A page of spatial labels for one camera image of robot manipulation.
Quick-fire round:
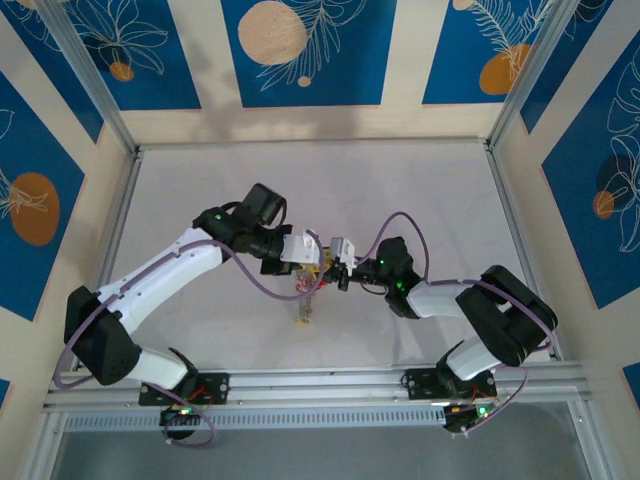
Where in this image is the small clear plastic bag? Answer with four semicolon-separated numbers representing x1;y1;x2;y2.
292;267;327;327

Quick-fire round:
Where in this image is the grey metal sheet panel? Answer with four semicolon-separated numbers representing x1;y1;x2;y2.
49;429;589;480

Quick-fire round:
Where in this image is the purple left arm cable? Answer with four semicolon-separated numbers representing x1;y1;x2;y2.
53;228;326;449

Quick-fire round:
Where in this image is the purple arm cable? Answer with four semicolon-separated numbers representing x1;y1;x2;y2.
355;211;559;439
53;228;326;449

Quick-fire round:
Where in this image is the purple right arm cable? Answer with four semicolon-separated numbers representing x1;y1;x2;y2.
355;211;559;439

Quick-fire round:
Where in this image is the aluminium table edge rail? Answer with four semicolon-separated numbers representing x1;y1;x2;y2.
69;147;146;374
484;142;591;396
134;137;494;151

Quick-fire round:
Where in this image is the long aluminium mounting rail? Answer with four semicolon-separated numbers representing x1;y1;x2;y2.
42;362;594;414

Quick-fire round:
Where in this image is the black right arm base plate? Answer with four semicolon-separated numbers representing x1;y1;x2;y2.
399;367;499;401

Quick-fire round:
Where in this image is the grey slotted cable duct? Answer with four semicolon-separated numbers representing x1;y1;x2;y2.
62;405;449;434

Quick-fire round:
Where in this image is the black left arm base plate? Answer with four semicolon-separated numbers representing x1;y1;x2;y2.
138;370;231;405

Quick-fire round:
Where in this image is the aluminium frame post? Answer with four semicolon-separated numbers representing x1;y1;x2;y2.
487;0;586;151
24;409;69;480
567;399;611;480
34;0;141;156

